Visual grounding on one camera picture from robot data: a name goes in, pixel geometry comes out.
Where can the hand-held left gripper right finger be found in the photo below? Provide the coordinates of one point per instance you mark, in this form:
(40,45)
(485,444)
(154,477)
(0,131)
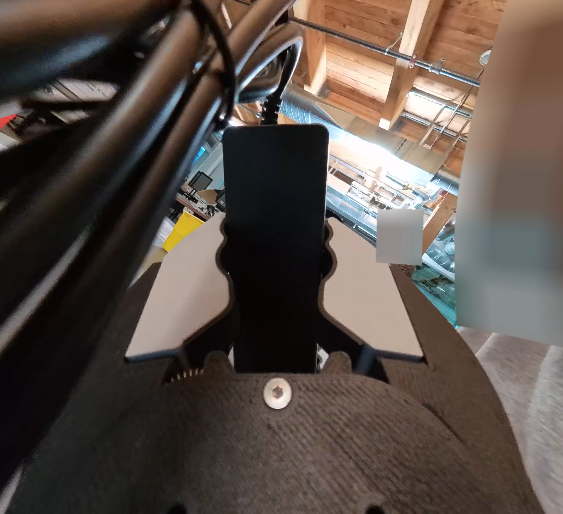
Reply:
(365,302)

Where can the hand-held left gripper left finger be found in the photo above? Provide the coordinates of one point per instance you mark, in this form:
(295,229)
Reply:
(189,302)

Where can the black USB hub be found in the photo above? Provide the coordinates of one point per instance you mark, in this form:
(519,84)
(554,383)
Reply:
(275,236)

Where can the yellow plastic bin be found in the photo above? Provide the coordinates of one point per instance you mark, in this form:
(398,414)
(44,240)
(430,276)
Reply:
(180,232)

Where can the person's grey sweatshirt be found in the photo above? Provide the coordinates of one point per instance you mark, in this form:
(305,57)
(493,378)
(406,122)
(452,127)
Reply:
(528,412)

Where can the black ceiling pipe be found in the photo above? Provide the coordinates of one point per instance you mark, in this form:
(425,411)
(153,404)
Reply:
(352,38)

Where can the silver ventilation duct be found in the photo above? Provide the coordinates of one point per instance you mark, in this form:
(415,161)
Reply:
(308,104)

